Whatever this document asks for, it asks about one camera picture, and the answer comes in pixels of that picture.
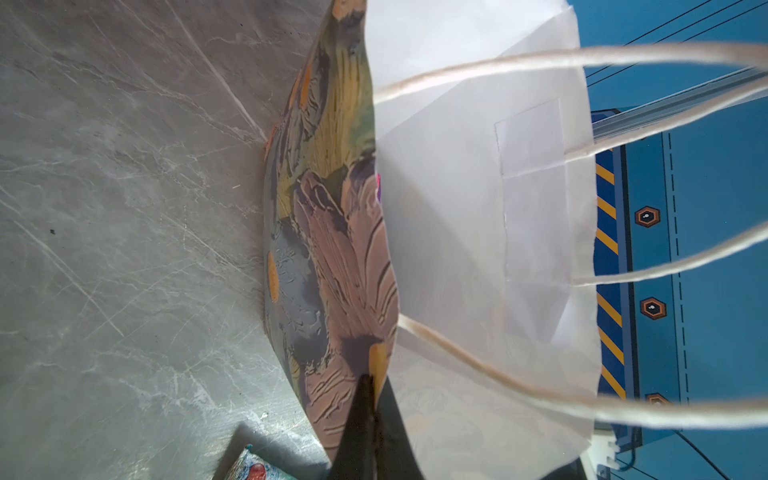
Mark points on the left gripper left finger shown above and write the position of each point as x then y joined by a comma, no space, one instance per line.
355,458

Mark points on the teal Fox's candy bag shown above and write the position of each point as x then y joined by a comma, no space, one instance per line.
250,466

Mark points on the pink Fox's candy bag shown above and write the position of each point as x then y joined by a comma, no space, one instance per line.
378,187

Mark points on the floral paper bag white handles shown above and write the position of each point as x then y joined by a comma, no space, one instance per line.
471,285

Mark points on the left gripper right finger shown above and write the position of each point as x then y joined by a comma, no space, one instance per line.
394,456

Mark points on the right aluminium corner post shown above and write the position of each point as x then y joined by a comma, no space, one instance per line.
618,121

